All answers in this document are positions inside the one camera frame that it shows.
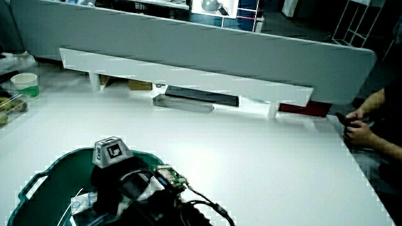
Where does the person's right hand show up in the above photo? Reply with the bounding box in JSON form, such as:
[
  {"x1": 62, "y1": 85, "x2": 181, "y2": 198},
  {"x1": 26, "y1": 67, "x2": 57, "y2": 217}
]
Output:
[{"x1": 90, "y1": 136, "x2": 189, "y2": 217}]

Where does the white blue milk carton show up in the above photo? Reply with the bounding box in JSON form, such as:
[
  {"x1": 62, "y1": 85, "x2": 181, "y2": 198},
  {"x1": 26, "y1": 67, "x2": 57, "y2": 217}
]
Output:
[{"x1": 70, "y1": 191, "x2": 99, "y2": 216}]

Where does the another person's forearm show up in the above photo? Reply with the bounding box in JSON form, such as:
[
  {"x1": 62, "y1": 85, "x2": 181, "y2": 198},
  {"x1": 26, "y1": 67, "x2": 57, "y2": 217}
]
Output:
[
  {"x1": 361, "y1": 87, "x2": 387, "y2": 120},
  {"x1": 369, "y1": 133, "x2": 402, "y2": 161}
]

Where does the green plastic basket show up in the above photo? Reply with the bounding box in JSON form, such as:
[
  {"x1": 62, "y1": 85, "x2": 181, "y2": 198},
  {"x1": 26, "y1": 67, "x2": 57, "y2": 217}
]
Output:
[{"x1": 6, "y1": 146, "x2": 166, "y2": 226}]

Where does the brown cardboard box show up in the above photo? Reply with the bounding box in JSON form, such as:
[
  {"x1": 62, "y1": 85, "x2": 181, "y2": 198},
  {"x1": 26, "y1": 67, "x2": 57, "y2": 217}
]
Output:
[{"x1": 128, "y1": 79, "x2": 154, "y2": 91}]

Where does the grey flat tray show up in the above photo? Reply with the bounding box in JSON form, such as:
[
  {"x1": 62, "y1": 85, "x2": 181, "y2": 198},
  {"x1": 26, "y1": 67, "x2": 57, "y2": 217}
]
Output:
[{"x1": 153, "y1": 93, "x2": 215, "y2": 114}]

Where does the pile of small green fruits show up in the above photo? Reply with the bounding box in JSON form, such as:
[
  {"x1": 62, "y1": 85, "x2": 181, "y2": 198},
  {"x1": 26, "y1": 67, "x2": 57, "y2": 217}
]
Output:
[{"x1": 0, "y1": 96, "x2": 28, "y2": 125}]

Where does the black keyboard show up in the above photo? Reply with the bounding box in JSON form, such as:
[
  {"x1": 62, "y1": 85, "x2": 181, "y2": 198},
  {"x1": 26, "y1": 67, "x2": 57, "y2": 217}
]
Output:
[{"x1": 165, "y1": 85, "x2": 239, "y2": 107}]

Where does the white desk shelf riser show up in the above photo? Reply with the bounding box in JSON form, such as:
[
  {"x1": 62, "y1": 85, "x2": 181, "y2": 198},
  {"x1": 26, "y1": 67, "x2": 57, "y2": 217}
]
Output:
[{"x1": 58, "y1": 47, "x2": 314, "y2": 119}]

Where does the white green paper cup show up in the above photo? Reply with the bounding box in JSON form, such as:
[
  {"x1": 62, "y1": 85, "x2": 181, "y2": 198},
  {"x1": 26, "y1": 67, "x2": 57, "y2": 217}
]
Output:
[{"x1": 10, "y1": 72, "x2": 41, "y2": 98}]

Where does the black tripod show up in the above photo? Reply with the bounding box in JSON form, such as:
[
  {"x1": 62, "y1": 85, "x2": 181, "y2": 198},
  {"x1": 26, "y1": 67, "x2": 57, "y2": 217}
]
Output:
[{"x1": 0, "y1": 69, "x2": 20, "y2": 85}]

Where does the long grey desk partition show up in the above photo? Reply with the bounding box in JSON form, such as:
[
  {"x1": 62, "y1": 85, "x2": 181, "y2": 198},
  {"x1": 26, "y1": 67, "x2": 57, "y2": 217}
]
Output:
[{"x1": 9, "y1": 0, "x2": 378, "y2": 106}]

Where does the short grey desk partition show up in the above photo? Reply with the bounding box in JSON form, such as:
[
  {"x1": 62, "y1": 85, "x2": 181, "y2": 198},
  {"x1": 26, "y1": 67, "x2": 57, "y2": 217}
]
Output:
[{"x1": 0, "y1": 0, "x2": 26, "y2": 53}]

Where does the background white desk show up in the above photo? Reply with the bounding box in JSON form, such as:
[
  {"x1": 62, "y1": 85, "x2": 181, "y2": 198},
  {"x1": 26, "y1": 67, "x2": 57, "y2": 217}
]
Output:
[{"x1": 134, "y1": 0, "x2": 191, "y2": 11}]

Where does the dark red flat item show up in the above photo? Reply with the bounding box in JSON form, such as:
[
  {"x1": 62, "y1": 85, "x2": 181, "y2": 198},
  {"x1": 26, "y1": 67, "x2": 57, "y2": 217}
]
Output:
[{"x1": 278, "y1": 100, "x2": 333, "y2": 118}]

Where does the white framed poster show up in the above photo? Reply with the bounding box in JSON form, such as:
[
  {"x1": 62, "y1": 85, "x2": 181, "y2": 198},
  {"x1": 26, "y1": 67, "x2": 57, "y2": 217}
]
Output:
[{"x1": 190, "y1": 0, "x2": 239, "y2": 19}]

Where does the blue panel cabinet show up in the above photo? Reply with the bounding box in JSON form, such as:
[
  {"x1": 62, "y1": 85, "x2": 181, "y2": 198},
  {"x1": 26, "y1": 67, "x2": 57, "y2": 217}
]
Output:
[{"x1": 190, "y1": 0, "x2": 264, "y2": 33}]

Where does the black phone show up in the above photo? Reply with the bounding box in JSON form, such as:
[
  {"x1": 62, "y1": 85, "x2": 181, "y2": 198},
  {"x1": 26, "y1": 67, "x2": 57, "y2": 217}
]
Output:
[{"x1": 334, "y1": 112, "x2": 359, "y2": 128}]

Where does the black cable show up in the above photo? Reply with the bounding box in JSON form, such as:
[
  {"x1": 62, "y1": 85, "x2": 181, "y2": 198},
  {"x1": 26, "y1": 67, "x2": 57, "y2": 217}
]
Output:
[{"x1": 180, "y1": 183, "x2": 236, "y2": 226}]

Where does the white wire rack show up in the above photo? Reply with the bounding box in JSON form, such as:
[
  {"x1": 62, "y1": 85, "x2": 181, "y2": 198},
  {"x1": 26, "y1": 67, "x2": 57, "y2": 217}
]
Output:
[{"x1": 331, "y1": 0, "x2": 402, "y2": 51}]

